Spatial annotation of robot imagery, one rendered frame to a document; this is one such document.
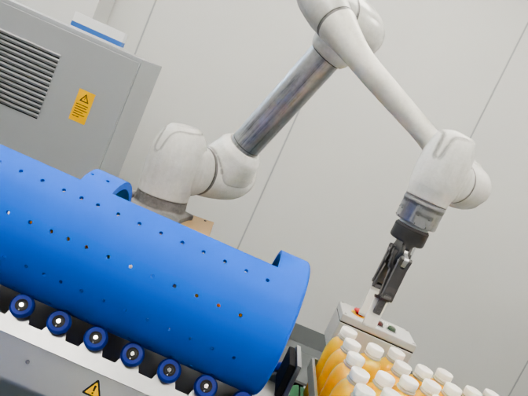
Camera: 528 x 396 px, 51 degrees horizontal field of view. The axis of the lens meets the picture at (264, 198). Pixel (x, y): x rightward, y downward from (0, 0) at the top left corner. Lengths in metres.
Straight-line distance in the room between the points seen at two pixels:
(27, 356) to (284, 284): 0.49
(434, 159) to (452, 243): 3.00
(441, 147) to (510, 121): 3.00
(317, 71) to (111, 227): 0.81
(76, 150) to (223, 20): 1.59
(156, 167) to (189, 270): 0.64
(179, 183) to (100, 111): 1.08
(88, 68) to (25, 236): 1.64
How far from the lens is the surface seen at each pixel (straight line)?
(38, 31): 2.70
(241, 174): 1.70
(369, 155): 3.87
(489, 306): 4.38
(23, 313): 1.13
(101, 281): 1.03
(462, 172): 1.17
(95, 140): 2.62
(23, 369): 1.15
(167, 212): 1.61
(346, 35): 1.36
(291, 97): 1.62
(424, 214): 1.16
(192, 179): 1.62
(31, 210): 1.06
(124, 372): 1.11
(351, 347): 1.25
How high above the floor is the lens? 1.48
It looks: 9 degrees down
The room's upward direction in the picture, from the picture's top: 24 degrees clockwise
